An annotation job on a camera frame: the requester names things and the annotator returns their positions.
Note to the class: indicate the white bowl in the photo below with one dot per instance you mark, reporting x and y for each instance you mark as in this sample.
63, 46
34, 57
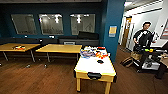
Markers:
88, 48

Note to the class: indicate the light wood gaming table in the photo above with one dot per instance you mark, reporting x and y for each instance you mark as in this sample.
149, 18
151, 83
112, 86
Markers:
95, 68

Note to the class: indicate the dark sofa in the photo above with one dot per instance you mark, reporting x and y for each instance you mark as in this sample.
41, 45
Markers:
81, 40

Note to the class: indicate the red black flat box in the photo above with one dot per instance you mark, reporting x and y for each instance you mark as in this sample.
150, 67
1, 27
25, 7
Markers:
101, 48

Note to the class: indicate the dark framed window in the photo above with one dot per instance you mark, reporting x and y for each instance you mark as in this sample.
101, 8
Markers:
82, 24
50, 24
23, 24

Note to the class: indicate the long wooden table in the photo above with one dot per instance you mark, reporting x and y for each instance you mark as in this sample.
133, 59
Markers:
58, 48

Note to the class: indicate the brown wooden door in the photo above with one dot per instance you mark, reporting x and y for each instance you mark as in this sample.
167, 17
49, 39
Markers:
126, 33

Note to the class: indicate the brown backpack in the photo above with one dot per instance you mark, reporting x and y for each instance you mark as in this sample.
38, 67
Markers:
127, 62

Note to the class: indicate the person in dark shirt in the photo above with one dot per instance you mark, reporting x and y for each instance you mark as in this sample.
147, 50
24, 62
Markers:
144, 37

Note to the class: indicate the small orange red object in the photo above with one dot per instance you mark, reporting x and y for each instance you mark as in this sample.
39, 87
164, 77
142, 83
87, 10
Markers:
20, 47

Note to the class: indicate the yellow green object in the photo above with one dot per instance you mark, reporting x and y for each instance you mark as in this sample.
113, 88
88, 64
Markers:
150, 50

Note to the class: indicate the short wooden table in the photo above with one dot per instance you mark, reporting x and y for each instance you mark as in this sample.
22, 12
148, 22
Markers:
10, 46

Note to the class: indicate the grey bulletin board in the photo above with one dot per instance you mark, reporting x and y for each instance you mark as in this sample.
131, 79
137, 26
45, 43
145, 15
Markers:
164, 31

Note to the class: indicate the yellow wall sign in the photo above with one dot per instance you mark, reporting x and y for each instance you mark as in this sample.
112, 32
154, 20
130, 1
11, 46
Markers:
112, 31

